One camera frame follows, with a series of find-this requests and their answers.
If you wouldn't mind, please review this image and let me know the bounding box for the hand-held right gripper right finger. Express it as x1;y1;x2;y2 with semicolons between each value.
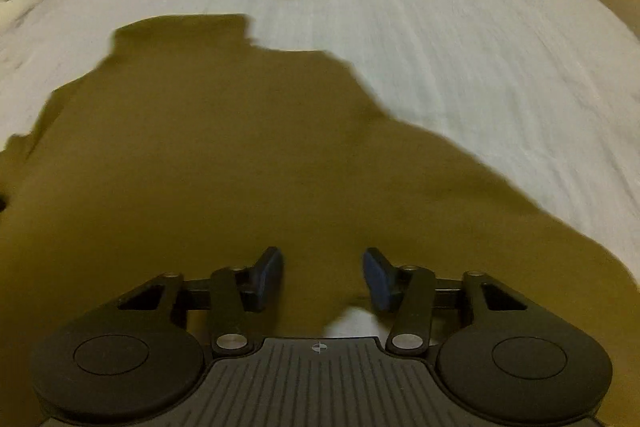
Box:
362;248;543;355

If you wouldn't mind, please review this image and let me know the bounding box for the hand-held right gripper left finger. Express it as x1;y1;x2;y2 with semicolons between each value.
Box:
100;247;285;355

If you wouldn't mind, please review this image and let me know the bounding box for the brown turtleneck top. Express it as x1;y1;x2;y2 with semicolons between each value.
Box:
0;13;640;427

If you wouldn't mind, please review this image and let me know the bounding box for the bed with striped sheet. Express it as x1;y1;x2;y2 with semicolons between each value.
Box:
0;0;640;338

